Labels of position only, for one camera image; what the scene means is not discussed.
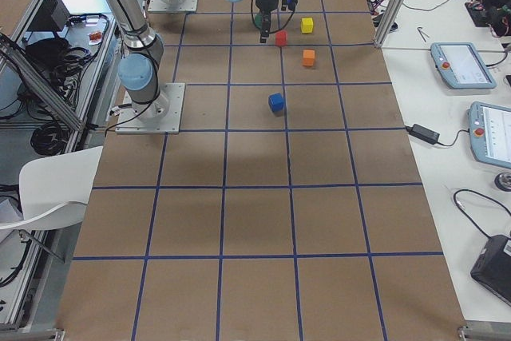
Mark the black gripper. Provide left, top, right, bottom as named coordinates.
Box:
left=255, top=0, right=279, bottom=43

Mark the red wooden block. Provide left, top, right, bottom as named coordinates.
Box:
left=275, top=30, right=287, bottom=47

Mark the green wooden block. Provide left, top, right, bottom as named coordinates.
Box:
left=254, top=14, right=262, bottom=29

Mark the yellow wooden block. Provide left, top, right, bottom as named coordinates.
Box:
left=300, top=18, right=315, bottom=34

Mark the orange wooden block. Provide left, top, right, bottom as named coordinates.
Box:
left=302, top=50, right=316, bottom=68

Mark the blue wooden block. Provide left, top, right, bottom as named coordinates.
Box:
left=268, top=93, right=285, bottom=113

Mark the black power adapter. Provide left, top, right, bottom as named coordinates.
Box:
left=405, top=124, right=439, bottom=145

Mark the upper teach pendant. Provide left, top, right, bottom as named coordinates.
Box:
left=430, top=42, right=497, bottom=89

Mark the teach pendant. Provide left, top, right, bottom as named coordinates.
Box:
left=468, top=101, right=510, bottom=169
left=430, top=42, right=497, bottom=89

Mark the lower teach pendant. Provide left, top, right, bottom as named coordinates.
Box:
left=468, top=101, right=510, bottom=169

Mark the white chair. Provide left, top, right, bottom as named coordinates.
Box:
left=1, top=146, right=103, bottom=231

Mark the black laptop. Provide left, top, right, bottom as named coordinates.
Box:
left=470, top=235, right=510, bottom=305

